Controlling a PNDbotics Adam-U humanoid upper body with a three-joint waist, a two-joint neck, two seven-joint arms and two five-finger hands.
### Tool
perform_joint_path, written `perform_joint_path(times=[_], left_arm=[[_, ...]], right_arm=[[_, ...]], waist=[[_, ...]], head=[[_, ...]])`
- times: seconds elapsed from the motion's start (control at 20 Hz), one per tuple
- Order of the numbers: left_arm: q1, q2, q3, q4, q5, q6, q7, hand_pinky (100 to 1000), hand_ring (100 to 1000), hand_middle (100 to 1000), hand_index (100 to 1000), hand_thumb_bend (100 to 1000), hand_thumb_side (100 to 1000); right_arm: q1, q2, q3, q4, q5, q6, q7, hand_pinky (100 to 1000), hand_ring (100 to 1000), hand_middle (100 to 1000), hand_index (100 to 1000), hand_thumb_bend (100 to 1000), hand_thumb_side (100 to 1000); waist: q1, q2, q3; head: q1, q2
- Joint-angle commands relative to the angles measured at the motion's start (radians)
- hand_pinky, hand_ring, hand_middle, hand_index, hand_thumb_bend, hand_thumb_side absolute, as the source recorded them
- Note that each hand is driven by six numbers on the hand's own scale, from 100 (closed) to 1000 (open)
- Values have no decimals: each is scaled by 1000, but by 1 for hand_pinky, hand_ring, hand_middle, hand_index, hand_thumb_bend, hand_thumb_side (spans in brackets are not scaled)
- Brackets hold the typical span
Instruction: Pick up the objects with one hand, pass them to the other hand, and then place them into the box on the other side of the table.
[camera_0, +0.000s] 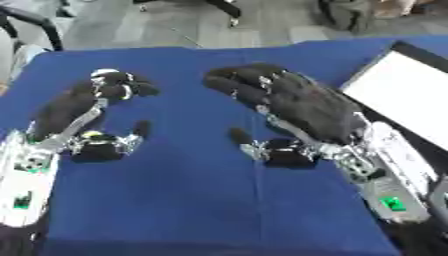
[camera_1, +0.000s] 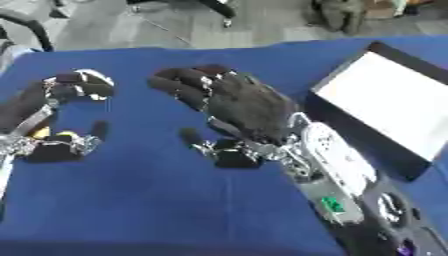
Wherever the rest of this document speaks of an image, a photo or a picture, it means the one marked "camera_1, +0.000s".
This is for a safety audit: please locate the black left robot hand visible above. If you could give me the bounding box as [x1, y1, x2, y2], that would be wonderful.
[0, 68, 118, 164]

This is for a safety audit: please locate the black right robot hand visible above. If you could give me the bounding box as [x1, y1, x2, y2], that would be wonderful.
[147, 64, 301, 169]

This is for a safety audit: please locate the yellow toy fruit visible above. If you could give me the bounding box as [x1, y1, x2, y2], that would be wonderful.
[31, 128, 79, 141]

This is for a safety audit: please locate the black box white inside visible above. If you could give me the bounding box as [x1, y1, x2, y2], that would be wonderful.
[302, 40, 448, 183]

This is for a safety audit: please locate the black chair armrest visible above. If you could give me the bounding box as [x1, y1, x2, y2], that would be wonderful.
[0, 8, 56, 53]

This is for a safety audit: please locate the black office chair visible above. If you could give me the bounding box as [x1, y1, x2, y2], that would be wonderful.
[124, 0, 242, 28]

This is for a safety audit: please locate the grey bag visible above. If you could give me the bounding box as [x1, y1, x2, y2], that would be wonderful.
[308, 0, 373, 35]

